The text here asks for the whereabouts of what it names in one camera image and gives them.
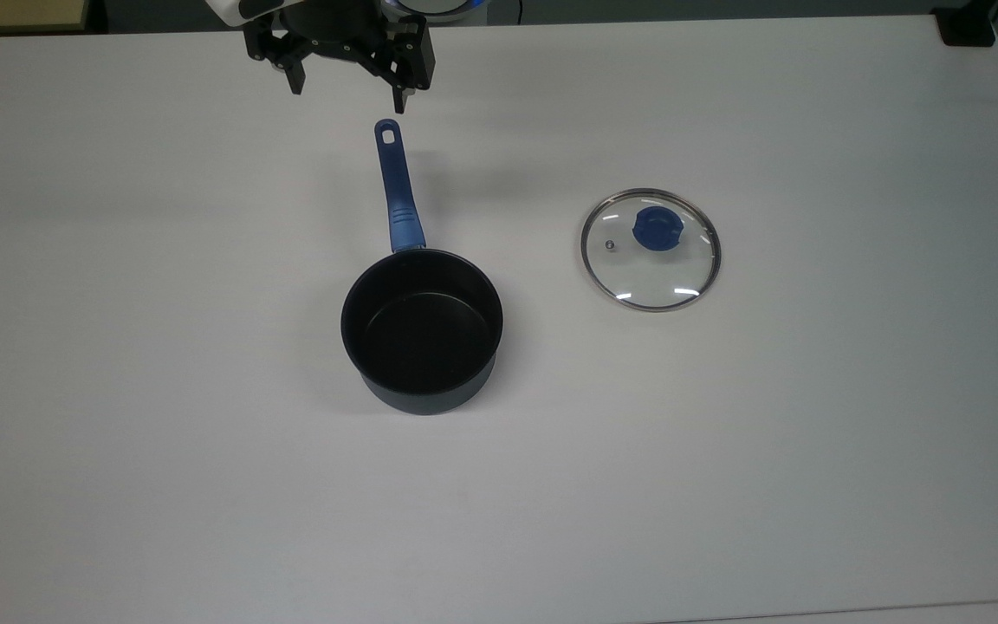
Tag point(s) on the wooden board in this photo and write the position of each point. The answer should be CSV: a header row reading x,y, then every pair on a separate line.
x,y
14,13

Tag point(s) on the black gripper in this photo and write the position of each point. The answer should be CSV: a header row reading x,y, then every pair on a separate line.
x,y
330,26

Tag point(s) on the black table clamp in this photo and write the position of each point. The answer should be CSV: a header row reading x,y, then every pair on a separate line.
x,y
967,30

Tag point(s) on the glass lid with blue knob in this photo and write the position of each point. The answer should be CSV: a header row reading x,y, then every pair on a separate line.
x,y
657,227

